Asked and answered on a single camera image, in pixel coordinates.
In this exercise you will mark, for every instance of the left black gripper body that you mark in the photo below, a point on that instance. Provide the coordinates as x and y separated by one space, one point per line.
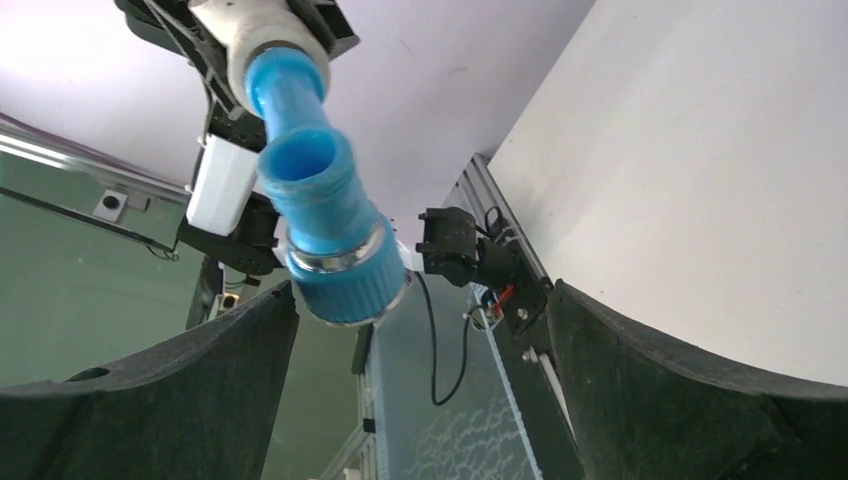
171 26

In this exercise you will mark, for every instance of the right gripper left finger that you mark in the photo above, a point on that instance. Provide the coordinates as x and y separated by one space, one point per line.
201 405

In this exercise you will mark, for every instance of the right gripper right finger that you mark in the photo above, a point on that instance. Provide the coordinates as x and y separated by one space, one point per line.
646 405

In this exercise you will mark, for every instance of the blue plastic water faucet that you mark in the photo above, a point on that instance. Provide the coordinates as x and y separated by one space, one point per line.
340 251

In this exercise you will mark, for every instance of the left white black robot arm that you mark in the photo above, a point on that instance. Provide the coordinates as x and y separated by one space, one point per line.
249 248

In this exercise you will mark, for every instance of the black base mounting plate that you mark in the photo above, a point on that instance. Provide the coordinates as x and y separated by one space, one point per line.
490 255

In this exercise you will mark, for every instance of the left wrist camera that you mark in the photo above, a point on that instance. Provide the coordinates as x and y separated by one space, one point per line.
224 182

